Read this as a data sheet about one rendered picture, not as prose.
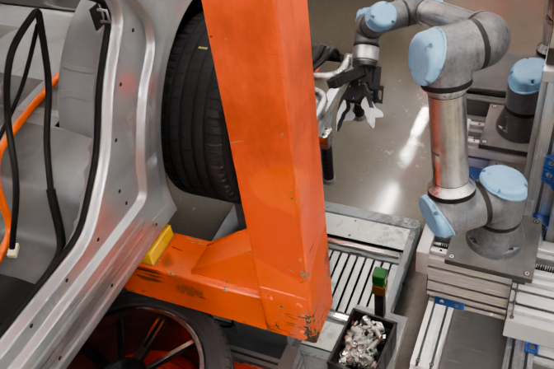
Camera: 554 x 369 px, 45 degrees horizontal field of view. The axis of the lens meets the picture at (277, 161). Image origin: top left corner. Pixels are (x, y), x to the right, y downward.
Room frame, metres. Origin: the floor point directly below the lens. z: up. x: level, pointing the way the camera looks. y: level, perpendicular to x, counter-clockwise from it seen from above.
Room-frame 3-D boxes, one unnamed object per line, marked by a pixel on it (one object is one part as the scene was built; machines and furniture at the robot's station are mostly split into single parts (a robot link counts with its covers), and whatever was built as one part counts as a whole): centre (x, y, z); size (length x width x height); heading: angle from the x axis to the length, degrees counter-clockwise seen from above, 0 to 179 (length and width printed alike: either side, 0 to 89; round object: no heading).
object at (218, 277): (1.37, 0.30, 0.69); 0.52 x 0.17 x 0.35; 63
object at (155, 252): (1.45, 0.45, 0.71); 0.14 x 0.14 x 0.05; 63
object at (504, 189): (1.16, -0.55, 0.98); 0.13 x 0.12 x 0.14; 102
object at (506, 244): (1.16, -0.55, 0.87); 0.15 x 0.15 x 0.10
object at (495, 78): (2.62, -1.10, 0.17); 0.43 x 0.36 x 0.34; 63
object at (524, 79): (1.60, -0.79, 0.98); 0.13 x 0.12 x 0.14; 123
